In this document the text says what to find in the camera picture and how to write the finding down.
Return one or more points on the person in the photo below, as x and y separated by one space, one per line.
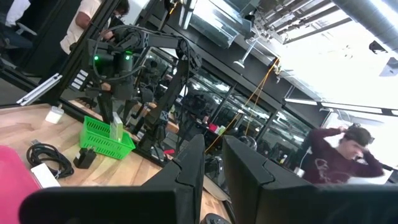
73 31
329 161
18 12

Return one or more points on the small white charger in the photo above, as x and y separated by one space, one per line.
54 115

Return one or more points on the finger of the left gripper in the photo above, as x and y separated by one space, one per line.
106 107
129 110

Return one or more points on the red plastic bin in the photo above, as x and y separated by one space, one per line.
12 186

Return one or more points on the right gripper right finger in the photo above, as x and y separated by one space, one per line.
295 205

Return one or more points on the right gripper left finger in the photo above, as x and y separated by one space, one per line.
124 205

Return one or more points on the slim white green box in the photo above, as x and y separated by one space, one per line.
116 129

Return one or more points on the small black adapter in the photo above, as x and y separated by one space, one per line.
84 158

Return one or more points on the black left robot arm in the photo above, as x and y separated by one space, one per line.
161 39

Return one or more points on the silver aluminium bar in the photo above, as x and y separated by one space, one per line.
40 90

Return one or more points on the white printed box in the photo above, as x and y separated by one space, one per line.
45 175

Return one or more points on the green plastic bin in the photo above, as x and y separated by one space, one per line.
99 144

